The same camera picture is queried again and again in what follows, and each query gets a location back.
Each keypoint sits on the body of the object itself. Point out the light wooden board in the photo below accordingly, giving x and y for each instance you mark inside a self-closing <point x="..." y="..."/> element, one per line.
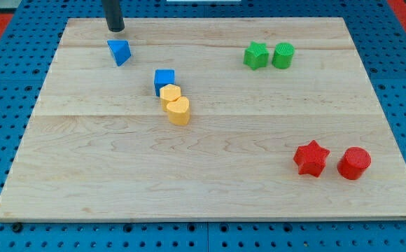
<point x="99" y="148"/>

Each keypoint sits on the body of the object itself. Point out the blue triangular block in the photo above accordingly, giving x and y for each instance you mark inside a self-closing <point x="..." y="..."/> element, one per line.
<point x="120" y="51"/>

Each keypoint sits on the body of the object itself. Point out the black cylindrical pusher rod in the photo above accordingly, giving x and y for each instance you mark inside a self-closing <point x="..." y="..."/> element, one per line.
<point x="113" y="15"/>

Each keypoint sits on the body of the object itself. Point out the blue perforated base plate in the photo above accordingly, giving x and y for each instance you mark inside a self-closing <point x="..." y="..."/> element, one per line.
<point x="26" y="51"/>

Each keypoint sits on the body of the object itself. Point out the yellow hexagon block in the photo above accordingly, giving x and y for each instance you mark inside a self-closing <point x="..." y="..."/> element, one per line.
<point x="169" y="93"/>

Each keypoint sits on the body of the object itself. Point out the yellow heart block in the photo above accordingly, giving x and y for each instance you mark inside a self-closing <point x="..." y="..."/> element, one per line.
<point x="178" y="111"/>

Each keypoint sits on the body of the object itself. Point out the red star block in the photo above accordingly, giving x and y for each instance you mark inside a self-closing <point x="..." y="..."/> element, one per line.
<point x="311" y="159"/>

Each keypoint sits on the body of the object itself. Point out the blue cube block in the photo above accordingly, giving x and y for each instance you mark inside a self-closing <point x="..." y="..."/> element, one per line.
<point x="162" y="78"/>

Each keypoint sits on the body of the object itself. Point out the green cylinder block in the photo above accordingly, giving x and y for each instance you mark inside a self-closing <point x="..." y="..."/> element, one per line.
<point x="283" y="55"/>

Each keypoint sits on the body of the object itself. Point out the green star block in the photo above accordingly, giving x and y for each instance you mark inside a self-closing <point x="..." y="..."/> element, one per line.
<point x="256" y="55"/>

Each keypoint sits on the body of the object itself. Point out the red cylinder block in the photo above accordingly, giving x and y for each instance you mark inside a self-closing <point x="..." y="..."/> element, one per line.
<point x="354" y="162"/>

